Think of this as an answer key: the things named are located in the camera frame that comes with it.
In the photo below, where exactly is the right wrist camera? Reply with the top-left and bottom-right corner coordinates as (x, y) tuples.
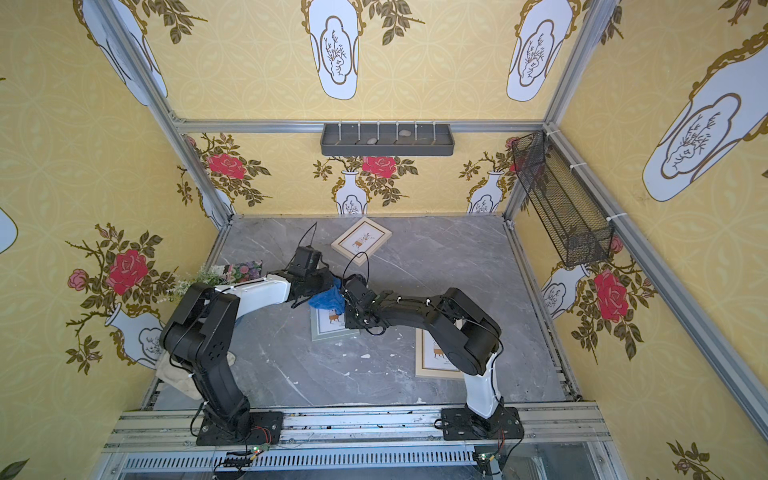
(341, 274), (376, 308)

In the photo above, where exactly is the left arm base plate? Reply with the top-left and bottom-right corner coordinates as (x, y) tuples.
(196, 411), (284, 446)

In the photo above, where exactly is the beige picture frame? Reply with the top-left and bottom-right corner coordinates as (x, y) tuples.
(415, 329), (463, 380)
(331, 218), (392, 265)

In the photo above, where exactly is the black wire mesh basket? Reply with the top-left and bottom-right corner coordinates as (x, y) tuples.
(509, 132), (614, 267)

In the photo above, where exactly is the grey-green picture frame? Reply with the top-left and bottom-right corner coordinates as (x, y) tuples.
(310, 307), (359, 342)

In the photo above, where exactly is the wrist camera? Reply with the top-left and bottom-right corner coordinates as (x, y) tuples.
(287, 246), (322, 277)
(341, 274), (376, 308)

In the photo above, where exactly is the beige work glove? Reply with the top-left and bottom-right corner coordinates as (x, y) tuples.
(155, 351), (202, 400)

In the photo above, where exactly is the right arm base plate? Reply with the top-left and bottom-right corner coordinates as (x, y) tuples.
(434, 405), (525, 441)

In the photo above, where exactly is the grey wall shelf tray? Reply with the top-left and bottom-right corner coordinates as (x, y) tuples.
(320, 121), (456, 157)

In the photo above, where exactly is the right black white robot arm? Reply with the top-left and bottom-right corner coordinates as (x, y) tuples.
(341, 279), (504, 439)

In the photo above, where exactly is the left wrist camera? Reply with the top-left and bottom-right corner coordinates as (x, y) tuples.
(287, 246), (322, 277)

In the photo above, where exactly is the potted green plant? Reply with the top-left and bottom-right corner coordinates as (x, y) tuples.
(165, 266), (236, 301)

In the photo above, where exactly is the blue microfiber cloth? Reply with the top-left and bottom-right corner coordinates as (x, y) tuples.
(309, 277), (346, 315)

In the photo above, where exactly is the floral patterned box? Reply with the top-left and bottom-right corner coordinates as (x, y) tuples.
(210, 261), (262, 285)

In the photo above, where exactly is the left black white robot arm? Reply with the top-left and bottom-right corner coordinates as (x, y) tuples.
(160, 268), (334, 438)

